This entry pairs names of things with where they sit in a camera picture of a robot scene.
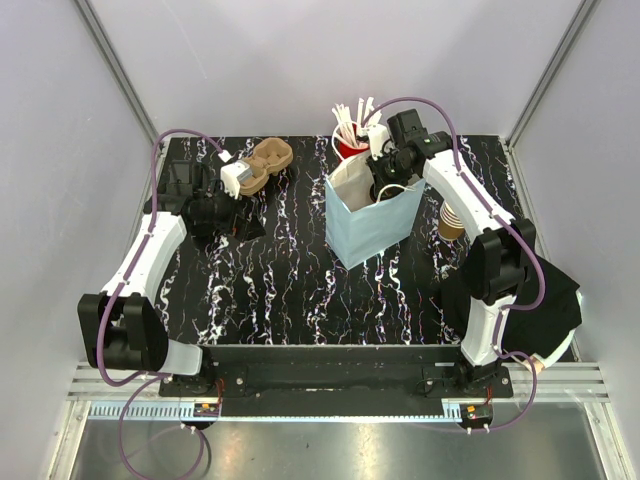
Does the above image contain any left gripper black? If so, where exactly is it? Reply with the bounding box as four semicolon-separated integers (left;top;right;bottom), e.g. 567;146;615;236
194;177;266;242

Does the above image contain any light blue paper bag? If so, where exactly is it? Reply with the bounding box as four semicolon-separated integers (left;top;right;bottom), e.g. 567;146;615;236
325;149;426;270

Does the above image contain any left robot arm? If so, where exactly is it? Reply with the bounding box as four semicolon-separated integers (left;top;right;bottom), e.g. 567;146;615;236
77;159;269;396

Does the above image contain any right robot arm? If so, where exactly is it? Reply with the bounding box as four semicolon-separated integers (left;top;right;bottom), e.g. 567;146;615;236
358;109;542;397

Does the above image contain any red straw cup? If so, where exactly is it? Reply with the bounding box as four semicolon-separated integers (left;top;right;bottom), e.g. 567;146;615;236
331;125;369;161

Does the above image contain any stack of cardboard cup carriers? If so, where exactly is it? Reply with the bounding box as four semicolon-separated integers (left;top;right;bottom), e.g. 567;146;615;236
240;137;294;196

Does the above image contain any stack of paper cups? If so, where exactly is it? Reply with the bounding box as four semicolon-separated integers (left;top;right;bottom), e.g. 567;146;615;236
438;201;465;242

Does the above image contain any black cloth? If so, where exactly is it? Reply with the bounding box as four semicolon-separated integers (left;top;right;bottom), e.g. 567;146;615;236
439;254;585;359

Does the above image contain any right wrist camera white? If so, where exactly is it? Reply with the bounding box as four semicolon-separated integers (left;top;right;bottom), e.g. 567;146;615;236
362;124;390;160

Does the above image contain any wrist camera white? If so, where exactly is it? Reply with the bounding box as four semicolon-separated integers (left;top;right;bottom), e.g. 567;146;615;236
362;124;390;160
219;150;252;199

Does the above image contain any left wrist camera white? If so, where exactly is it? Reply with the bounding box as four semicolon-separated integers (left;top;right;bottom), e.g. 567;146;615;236
219;150;252;199

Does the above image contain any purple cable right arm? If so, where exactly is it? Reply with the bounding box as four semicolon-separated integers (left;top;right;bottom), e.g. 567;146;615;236
362;96;547;434

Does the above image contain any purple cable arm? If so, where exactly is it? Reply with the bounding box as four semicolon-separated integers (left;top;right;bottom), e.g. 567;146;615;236
362;96;547;434
95;128;231;476

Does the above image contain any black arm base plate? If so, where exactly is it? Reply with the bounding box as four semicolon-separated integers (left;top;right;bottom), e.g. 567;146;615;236
145;345;514;423

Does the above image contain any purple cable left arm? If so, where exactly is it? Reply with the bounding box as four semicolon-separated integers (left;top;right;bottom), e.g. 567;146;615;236
95;128;231;476

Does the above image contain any aluminium rail front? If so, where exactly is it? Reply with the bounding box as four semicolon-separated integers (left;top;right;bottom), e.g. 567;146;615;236
68;362;610;424

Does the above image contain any aluminium frame post right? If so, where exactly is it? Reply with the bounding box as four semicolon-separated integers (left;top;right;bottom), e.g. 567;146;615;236
505;0;600;149

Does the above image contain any aluminium frame post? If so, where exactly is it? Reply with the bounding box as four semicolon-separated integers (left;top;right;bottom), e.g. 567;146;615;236
71;0;158;144
505;0;600;149

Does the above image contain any aluminium frame post left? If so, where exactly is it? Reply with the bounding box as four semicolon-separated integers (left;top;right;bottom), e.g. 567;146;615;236
71;0;158;144

